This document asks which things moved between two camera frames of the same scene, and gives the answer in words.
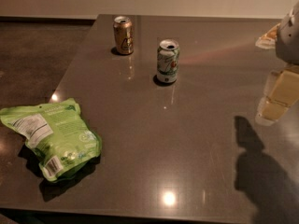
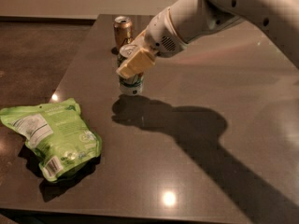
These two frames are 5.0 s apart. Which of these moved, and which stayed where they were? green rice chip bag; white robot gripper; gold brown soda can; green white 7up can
Moved: white robot gripper; green white 7up can
Stayed: green rice chip bag; gold brown soda can
